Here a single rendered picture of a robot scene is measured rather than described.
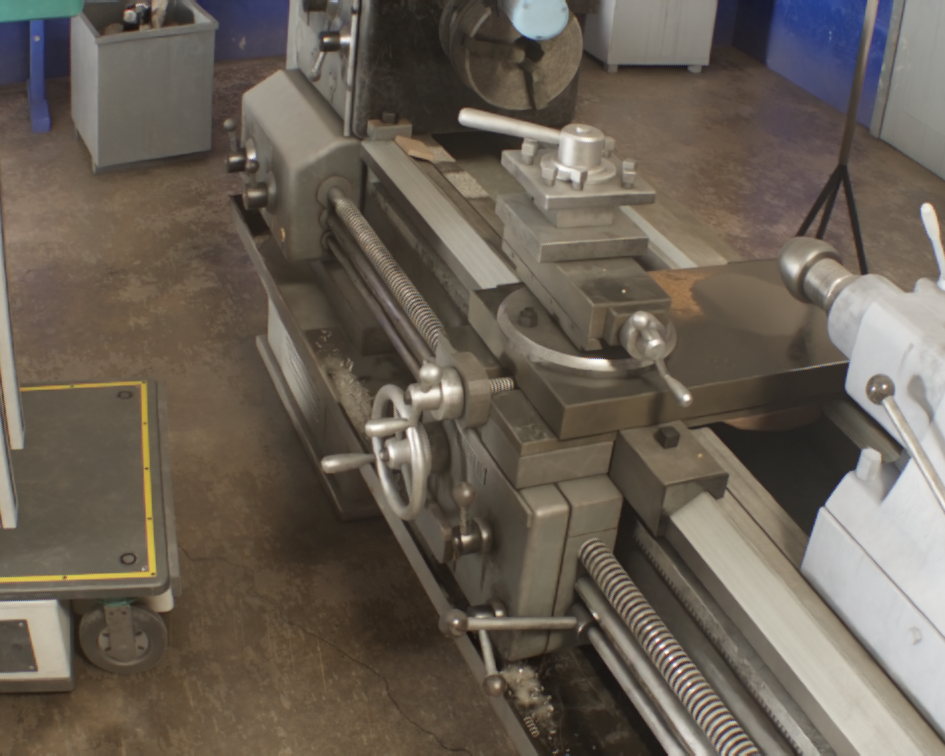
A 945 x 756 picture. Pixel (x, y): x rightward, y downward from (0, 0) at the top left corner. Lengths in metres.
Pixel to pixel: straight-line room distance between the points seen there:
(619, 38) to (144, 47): 2.57
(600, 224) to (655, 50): 4.49
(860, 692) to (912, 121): 4.64
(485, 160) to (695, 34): 3.53
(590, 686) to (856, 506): 0.65
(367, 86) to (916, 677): 1.69
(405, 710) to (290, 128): 1.28
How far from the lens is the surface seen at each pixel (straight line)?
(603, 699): 1.92
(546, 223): 1.73
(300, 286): 2.93
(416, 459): 1.78
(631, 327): 1.58
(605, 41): 6.11
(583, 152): 1.70
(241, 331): 3.55
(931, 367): 1.40
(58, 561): 2.26
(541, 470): 1.63
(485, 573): 1.81
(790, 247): 1.67
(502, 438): 1.65
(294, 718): 2.39
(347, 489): 2.83
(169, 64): 4.50
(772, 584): 1.49
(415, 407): 1.67
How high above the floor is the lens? 1.77
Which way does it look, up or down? 31 degrees down
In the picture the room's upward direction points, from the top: 7 degrees clockwise
